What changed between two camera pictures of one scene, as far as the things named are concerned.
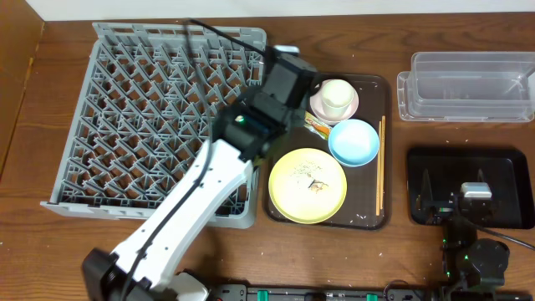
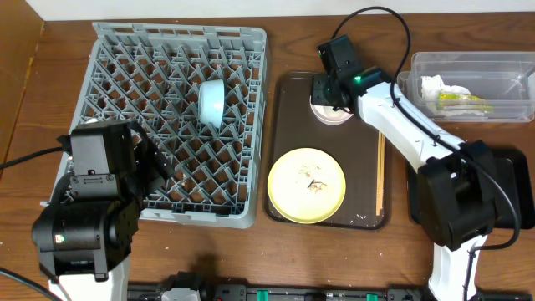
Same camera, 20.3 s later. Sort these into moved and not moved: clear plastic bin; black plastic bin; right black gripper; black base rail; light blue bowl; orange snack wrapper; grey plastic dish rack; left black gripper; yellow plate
Moved: orange snack wrapper; light blue bowl; right black gripper; left black gripper
Not moved: grey plastic dish rack; clear plastic bin; black base rail; yellow plate; black plastic bin
